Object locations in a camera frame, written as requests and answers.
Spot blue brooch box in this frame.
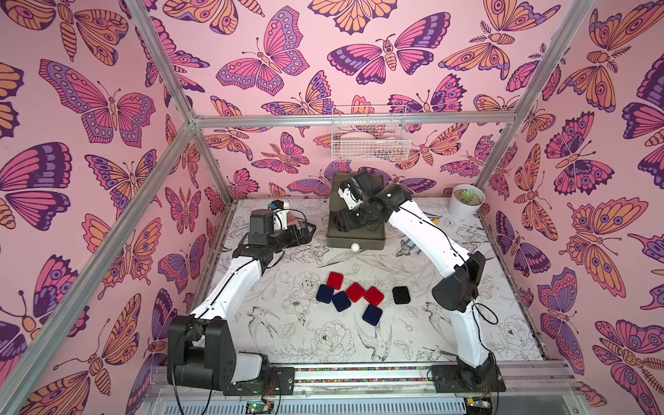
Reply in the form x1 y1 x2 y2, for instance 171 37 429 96
316 285 335 304
331 292 352 312
362 304 383 327

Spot red brooch box top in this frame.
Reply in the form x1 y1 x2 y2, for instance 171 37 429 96
326 271 344 291

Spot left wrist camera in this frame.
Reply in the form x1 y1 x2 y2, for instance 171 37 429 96
268 200 290 214

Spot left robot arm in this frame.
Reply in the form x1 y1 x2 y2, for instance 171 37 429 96
167 206 316 395

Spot black brooch box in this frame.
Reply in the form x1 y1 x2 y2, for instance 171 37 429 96
392 286 412 305

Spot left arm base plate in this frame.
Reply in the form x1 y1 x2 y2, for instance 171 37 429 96
223 367 296 397

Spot three-tier drawer cabinet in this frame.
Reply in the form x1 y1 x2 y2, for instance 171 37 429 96
326 173 387 252

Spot blue yellow garden fork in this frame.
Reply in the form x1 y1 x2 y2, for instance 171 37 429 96
394 228 423 257

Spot white potted succulent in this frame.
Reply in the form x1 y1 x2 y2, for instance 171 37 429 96
449 184 486 221

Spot red brooch box middle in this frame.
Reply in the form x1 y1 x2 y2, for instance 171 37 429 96
345 282 366 303

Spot red brooch box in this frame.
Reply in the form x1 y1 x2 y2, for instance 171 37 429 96
345 282 366 303
326 271 344 291
364 286 385 307

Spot red brooch box right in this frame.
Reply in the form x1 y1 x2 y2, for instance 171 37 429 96
364 286 385 307

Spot white wire basket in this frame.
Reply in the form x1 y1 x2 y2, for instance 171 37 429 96
330 112 412 163

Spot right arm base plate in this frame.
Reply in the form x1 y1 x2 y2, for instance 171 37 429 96
430 361 507 394

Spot blue brooch box bottom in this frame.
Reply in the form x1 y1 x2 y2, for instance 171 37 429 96
362 304 383 327

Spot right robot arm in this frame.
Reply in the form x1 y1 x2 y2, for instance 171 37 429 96
335 171 497 390

